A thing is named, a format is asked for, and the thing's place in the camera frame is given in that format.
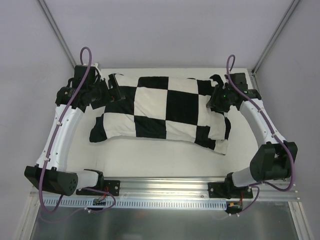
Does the black white checkered pillowcase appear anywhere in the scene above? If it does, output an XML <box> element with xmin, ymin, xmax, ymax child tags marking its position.
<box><xmin>89</xmin><ymin>73</ymin><xmax>231</xmax><ymax>155</ymax></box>

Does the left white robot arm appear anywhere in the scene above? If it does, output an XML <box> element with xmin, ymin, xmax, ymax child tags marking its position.
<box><xmin>24</xmin><ymin>63</ymin><xmax>125</xmax><ymax>196</ymax></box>

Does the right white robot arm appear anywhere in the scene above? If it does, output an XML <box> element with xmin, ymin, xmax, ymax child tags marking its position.
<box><xmin>206</xmin><ymin>73</ymin><xmax>298</xmax><ymax>198</ymax></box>

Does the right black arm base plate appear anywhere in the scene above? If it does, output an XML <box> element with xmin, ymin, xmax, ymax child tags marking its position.
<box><xmin>207</xmin><ymin>182</ymin><xmax>253</xmax><ymax>200</ymax></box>

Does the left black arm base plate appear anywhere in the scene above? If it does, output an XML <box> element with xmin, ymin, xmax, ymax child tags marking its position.
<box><xmin>75</xmin><ymin>179</ymin><xmax>121</xmax><ymax>197</ymax></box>

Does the aluminium mounting rail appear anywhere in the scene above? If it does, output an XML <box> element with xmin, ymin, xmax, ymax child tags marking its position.
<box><xmin>30</xmin><ymin>175</ymin><xmax>300</xmax><ymax>202</ymax></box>

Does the left aluminium frame post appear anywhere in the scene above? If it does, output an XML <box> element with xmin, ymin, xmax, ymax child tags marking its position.
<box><xmin>36</xmin><ymin>0</ymin><xmax>76</xmax><ymax>68</ymax></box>

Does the aluminium frame post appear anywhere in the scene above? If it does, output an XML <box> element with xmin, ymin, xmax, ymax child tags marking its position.
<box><xmin>251</xmin><ymin>0</ymin><xmax>301</xmax><ymax>76</ymax></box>
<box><xmin>36</xmin><ymin>0</ymin><xmax>76</xmax><ymax>68</ymax></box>

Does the right aluminium frame post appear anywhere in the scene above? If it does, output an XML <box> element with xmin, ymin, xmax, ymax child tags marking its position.
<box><xmin>251</xmin><ymin>0</ymin><xmax>301</xmax><ymax>76</ymax></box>

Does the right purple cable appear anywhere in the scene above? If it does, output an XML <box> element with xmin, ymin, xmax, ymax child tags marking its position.
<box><xmin>226</xmin><ymin>54</ymin><xmax>297</xmax><ymax>193</ymax></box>

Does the purple cable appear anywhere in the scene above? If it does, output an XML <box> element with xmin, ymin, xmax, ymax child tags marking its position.
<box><xmin>37</xmin><ymin>46</ymin><xmax>94</xmax><ymax>213</ymax></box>
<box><xmin>226</xmin><ymin>54</ymin><xmax>297</xmax><ymax>193</ymax></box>

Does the white slotted cable duct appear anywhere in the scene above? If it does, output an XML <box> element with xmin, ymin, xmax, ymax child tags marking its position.
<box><xmin>39</xmin><ymin>197</ymin><xmax>228</xmax><ymax>211</ymax></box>

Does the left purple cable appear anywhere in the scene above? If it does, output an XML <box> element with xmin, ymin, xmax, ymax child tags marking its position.
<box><xmin>37</xmin><ymin>46</ymin><xmax>94</xmax><ymax>213</ymax></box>

